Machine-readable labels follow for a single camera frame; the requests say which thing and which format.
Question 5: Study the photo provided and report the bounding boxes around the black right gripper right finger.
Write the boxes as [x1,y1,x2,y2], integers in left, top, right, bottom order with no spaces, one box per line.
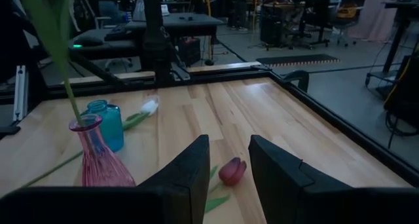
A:
[247,134,419,224]

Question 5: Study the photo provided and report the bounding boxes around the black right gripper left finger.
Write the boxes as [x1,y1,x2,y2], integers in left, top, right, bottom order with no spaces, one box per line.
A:
[0,134,211,224]

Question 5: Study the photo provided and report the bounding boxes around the dark red artificial tulip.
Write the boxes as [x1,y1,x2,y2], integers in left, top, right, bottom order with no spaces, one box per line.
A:
[204,157,248,215]

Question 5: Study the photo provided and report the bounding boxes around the pink ribbed glass vase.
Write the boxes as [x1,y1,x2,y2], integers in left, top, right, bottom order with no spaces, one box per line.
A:
[68,113,137,188]

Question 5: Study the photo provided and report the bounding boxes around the white artificial tulip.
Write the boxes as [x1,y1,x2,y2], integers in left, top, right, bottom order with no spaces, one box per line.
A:
[19,96,161,189]

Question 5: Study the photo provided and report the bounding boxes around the blue glass vase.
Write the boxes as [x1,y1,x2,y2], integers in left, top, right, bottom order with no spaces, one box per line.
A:
[81,99,125,153]

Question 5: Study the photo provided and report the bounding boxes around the black floor mat yellow edge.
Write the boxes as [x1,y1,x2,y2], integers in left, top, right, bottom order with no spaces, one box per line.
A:
[256,53,341,68]

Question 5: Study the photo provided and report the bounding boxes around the black case with red trim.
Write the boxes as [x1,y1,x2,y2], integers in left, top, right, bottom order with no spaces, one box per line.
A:
[178,36,202,67]

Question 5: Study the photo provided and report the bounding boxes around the black work table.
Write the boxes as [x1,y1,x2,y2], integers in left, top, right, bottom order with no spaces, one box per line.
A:
[260,0,331,51]

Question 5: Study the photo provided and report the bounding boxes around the black keyboard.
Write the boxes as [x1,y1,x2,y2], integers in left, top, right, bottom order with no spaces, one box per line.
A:
[103,22,130,41]

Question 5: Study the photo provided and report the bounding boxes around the black mouse with green light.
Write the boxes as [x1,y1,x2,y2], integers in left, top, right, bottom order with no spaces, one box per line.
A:
[72,36,105,50]

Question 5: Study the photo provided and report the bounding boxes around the dark grey desk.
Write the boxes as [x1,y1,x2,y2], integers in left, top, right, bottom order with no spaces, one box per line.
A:
[69,12,225,60]

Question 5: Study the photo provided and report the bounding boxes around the yellow pole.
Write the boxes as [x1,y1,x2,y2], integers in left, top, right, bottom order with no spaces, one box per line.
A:
[204,0,215,67]

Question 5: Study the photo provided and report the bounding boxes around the black standing desk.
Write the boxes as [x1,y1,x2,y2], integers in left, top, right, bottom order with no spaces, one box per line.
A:
[365,0,419,97]

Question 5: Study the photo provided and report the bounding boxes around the office chair with yellow item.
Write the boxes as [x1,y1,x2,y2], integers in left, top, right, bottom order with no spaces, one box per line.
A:
[332,0,368,48]

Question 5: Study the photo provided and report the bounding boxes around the person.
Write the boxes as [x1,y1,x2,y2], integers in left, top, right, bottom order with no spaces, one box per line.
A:
[228,0,259,32]

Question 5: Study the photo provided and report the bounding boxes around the pink artificial tulip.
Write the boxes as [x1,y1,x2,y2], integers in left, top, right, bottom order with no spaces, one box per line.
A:
[16,0,85,126]

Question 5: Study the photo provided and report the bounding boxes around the black aluminium table frame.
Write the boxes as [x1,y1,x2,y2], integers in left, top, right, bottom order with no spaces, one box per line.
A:
[0,0,419,189]

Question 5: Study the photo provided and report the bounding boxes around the black equipment with cables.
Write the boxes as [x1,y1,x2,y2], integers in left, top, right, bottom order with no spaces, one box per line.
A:
[382,50,419,149]

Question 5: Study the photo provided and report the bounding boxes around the silver aluminium rail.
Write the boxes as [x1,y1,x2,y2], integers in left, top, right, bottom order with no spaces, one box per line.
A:
[12,65,29,122]

